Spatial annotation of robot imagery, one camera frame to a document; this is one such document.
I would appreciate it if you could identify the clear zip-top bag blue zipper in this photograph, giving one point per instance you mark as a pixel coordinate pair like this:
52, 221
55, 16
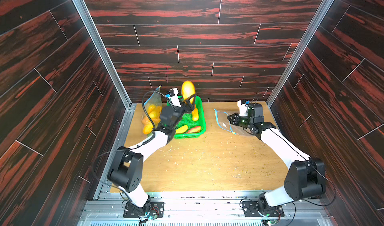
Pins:
156, 99

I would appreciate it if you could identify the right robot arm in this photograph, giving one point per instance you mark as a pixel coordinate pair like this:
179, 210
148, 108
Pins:
306, 175

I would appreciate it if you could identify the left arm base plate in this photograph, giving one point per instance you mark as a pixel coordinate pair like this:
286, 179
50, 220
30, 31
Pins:
151, 210

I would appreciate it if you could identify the red mango bottom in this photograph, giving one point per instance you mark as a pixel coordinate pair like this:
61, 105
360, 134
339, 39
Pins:
194, 130

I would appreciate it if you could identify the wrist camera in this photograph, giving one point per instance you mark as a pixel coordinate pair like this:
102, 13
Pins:
173, 97
243, 107

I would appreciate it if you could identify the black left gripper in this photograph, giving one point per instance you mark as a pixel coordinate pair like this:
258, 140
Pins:
187, 109

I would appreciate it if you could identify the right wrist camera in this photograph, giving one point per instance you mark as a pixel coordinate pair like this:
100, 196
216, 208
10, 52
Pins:
243, 107

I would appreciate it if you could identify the curved yellow mango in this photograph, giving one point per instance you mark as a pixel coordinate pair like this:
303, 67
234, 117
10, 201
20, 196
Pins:
182, 130

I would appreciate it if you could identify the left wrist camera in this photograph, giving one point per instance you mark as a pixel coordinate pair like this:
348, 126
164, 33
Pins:
173, 97

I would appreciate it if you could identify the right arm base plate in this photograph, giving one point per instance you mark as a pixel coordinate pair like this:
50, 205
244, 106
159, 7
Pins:
260, 209

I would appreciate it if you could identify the green plastic basket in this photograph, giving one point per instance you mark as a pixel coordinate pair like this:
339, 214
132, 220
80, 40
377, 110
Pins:
188, 120

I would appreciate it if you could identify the aluminium front rail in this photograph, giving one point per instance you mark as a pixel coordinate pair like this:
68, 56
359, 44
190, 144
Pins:
212, 208

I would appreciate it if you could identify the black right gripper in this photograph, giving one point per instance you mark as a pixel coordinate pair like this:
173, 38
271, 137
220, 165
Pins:
235, 119

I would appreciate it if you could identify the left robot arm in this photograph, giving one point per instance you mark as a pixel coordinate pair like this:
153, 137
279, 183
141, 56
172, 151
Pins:
126, 169

